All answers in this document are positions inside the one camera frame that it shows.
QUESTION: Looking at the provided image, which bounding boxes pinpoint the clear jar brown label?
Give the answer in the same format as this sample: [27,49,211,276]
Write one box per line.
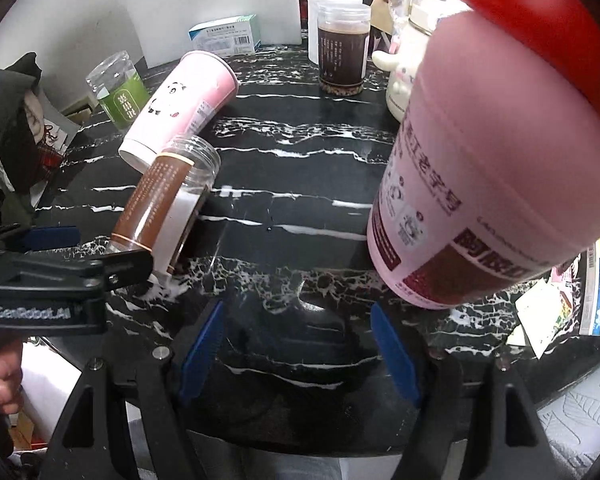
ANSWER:
[107,136,221,280]

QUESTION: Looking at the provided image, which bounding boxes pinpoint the pink panda paper cup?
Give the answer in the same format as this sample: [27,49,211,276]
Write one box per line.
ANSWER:
[118,50,238,174]

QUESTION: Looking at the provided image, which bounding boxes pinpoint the person's left hand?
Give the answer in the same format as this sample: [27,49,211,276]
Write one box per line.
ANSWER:
[0,340,23,415]

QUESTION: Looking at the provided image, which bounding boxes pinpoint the white paper card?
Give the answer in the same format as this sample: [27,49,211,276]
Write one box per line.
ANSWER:
[506,281,573,359]

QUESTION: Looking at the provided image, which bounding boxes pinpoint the dark clothes pile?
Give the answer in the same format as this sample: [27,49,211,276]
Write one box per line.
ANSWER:
[0,52,44,224]

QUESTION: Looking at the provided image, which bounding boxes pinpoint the blue white booklet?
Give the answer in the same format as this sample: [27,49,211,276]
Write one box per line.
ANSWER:
[579,238,600,337]

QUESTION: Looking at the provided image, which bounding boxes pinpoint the clear jar green label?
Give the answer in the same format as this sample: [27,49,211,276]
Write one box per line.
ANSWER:
[85,51,149,130]

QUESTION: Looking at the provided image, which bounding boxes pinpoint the large pink red-lid jar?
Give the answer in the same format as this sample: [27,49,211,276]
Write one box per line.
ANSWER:
[367,0,600,309]

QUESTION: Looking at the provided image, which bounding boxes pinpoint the white blue medicine box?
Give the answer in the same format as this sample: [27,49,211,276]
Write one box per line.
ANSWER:
[188,14,262,58]

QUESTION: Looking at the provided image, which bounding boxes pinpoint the dark label jar with beans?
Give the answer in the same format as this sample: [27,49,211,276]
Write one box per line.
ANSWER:
[317,0,372,96]

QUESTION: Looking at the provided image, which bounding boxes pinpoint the cream cartoon kettle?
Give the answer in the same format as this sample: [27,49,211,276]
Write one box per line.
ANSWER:
[372,0,469,120]

